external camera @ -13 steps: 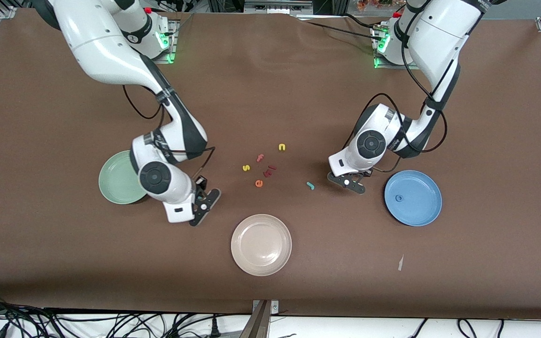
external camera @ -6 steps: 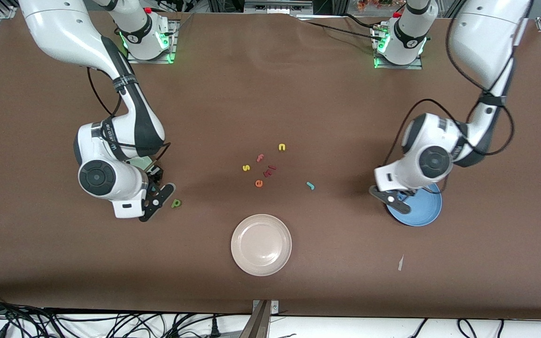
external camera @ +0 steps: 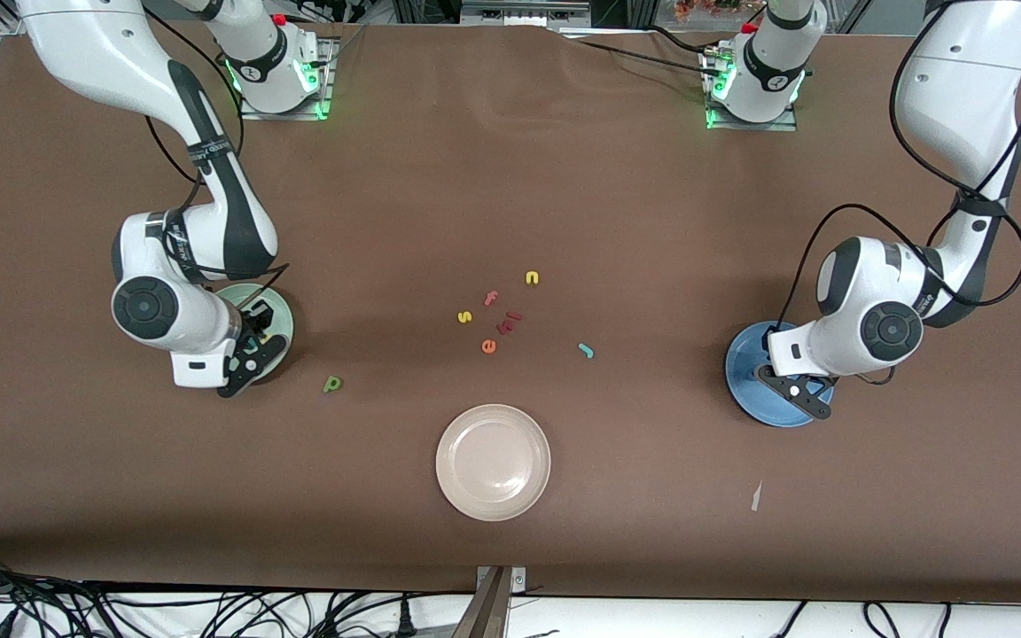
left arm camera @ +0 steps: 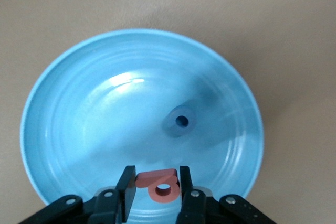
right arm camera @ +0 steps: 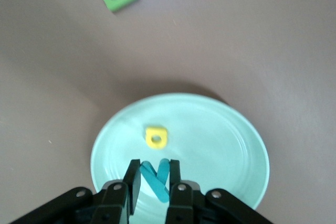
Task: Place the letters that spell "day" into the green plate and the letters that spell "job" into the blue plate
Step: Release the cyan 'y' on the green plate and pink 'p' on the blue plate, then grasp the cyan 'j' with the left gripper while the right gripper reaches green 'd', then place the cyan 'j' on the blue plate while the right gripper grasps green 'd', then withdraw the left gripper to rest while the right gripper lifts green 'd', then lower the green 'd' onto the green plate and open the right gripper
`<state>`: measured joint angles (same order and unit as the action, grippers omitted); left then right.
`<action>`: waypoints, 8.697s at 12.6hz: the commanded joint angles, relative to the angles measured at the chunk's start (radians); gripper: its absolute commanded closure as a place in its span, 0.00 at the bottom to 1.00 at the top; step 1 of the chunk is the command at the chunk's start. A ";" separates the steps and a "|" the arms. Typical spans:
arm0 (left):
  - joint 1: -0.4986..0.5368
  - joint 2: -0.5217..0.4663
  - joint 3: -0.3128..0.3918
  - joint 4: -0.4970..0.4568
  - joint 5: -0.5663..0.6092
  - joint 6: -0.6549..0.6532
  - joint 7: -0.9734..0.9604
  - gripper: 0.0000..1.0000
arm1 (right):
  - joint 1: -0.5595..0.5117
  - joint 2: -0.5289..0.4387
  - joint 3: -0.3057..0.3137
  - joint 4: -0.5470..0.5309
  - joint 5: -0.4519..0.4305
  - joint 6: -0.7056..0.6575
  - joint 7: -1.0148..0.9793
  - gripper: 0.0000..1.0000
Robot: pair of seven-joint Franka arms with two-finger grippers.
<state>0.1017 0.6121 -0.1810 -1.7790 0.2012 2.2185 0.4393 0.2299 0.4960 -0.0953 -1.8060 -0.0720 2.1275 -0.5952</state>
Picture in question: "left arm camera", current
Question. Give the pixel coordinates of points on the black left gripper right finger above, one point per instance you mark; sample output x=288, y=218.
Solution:
x=194, y=205

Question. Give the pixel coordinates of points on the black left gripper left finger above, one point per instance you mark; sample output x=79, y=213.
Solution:
x=105, y=203

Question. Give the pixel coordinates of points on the pink foam letter p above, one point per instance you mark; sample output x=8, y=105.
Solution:
x=152, y=179

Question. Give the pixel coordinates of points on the blue foam letter o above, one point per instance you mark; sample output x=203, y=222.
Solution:
x=173, y=127

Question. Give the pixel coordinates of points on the blue plate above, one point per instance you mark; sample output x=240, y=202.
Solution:
x=105, y=119

